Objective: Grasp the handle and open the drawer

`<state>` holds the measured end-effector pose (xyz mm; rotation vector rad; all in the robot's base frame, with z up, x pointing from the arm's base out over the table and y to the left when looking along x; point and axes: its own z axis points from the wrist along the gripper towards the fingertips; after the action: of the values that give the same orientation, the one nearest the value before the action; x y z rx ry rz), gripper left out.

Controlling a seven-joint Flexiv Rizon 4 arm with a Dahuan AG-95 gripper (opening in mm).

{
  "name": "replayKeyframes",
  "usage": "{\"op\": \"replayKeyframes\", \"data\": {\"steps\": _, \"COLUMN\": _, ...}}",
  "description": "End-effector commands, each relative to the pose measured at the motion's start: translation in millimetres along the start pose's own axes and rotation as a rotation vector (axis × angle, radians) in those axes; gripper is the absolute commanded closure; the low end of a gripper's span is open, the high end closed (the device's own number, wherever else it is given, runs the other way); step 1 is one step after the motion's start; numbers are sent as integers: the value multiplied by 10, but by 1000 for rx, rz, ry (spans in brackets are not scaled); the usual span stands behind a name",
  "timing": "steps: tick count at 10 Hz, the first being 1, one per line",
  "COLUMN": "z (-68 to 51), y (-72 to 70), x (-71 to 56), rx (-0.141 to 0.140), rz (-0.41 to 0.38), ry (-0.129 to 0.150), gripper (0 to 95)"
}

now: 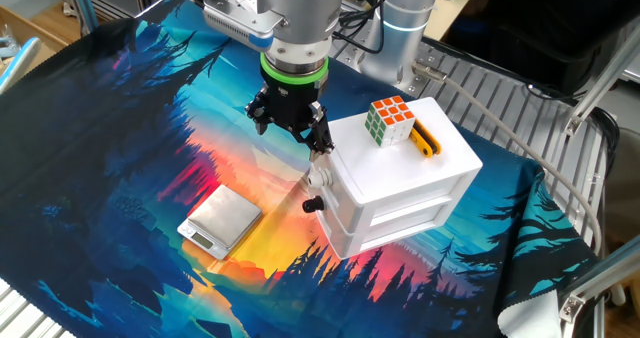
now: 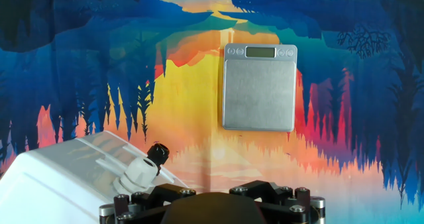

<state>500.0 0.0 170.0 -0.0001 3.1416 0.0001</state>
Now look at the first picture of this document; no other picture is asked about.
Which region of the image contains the grey robot hose cable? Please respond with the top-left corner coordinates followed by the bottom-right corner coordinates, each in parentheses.
top-left (412, 60), bottom-right (604, 257)

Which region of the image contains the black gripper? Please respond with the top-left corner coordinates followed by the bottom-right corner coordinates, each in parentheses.
top-left (244, 75), bottom-right (335, 164)

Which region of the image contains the green flange ring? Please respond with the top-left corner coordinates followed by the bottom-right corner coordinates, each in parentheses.
top-left (259, 52), bottom-right (330, 86)

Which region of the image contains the silver digital scale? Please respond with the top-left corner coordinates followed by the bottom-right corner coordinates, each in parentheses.
top-left (176, 184), bottom-right (264, 261)

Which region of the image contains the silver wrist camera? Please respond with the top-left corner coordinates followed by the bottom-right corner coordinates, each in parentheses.
top-left (202, 0), bottom-right (286, 53)

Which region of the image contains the white drawer cabinet frame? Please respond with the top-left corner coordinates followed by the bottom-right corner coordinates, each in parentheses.
top-left (312, 96), bottom-right (484, 261)

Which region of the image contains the aluminium diagonal strut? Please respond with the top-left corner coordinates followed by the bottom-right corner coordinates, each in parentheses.
top-left (563, 22), bottom-right (640, 138)

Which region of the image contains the rubik's cube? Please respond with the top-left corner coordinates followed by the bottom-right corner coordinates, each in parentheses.
top-left (364, 95), bottom-right (417, 148)

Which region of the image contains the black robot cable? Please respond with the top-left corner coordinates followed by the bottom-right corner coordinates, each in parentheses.
top-left (329, 0), bottom-right (399, 57)

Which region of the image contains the black cable bundle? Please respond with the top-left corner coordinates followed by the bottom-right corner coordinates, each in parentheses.
top-left (589, 106), bottom-right (621, 244)

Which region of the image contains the light blue curved object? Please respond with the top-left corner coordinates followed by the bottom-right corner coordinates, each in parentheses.
top-left (0, 36), bottom-right (42, 95)

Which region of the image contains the blue metal post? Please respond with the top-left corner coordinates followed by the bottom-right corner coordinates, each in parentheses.
top-left (69, 0), bottom-right (100, 33)

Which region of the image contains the cardboard box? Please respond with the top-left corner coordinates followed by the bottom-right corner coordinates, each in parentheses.
top-left (0, 5), bottom-right (69, 67)

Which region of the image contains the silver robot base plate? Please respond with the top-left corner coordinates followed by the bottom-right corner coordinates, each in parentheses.
top-left (329, 37), bottom-right (439, 99)

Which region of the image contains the yellow black folding tool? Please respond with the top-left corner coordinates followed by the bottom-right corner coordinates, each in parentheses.
top-left (408, 119), bottom-right (443, 159)

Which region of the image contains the black equipment case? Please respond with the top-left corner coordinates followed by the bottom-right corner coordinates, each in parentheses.
top-left (442, 0), bottom-right (640, 99)

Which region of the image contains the forest sunset printed cloth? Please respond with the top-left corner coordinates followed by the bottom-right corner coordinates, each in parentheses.
top-left (0, 0), bottom-right (601, 338)

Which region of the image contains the aluminium corner strut with bracket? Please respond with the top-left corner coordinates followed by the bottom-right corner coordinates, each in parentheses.
top-left (558, 237), bottom-right (640, 338)

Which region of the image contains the beige wooden desk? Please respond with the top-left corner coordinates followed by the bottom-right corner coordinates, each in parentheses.
top-left (423, 0), bottom-right (475, 42)

